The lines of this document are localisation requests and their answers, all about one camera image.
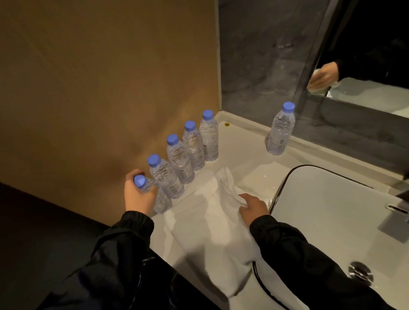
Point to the wall mirror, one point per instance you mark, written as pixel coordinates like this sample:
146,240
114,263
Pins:
371,34

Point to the blue-capped clear water bottle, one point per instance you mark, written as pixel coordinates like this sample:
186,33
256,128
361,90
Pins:
181,161
280,131
194,148
162,202
209,139
166,180

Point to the person's right thumb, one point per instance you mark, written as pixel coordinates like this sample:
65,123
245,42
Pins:
244,209

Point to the chrome sink drain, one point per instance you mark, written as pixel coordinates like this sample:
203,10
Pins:
361,272

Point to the person's right hand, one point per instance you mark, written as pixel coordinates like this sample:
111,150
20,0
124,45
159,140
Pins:
256,208

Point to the person's left hand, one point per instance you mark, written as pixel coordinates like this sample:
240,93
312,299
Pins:
137,200

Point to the white towel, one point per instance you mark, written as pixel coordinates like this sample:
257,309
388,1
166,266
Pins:
208,234

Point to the person's left thumb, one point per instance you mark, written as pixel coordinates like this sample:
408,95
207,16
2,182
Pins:
152,193

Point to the person's left forearm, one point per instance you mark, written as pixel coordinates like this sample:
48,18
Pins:
118,265

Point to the white sink basin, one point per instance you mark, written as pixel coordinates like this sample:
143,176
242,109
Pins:
329,215

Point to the person's right forearm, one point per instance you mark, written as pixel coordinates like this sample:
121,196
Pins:
304,270

